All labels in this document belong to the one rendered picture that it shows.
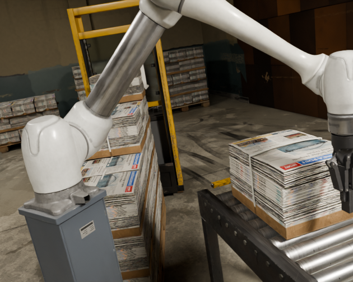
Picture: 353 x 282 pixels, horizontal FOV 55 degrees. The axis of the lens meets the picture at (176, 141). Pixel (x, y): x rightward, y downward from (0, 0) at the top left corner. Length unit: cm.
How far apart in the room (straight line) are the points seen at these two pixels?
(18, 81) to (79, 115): 735
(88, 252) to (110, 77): 58
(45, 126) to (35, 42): 746
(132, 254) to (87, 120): 77
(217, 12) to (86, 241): 79
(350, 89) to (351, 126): 10
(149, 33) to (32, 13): 751
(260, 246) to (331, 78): 53
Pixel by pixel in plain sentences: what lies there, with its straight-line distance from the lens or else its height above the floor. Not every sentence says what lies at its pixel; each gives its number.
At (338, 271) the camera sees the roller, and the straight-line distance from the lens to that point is 105.
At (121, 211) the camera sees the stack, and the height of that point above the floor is 74.
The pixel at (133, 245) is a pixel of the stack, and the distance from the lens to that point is 169.
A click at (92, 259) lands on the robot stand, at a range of 121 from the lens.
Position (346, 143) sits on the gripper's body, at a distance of 99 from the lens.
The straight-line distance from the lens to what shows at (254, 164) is 119.
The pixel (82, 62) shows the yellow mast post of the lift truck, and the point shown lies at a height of 139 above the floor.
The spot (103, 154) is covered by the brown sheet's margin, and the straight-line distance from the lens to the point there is 212.
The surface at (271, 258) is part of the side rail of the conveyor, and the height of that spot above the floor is 80.
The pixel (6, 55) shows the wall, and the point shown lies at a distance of 855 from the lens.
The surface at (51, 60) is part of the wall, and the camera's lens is 849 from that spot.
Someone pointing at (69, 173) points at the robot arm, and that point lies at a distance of 110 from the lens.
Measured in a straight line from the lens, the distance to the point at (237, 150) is 128.
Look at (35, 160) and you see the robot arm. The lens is 109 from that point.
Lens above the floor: 143
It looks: 16 degrees down
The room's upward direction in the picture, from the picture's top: 9 degrees counter-clockwise
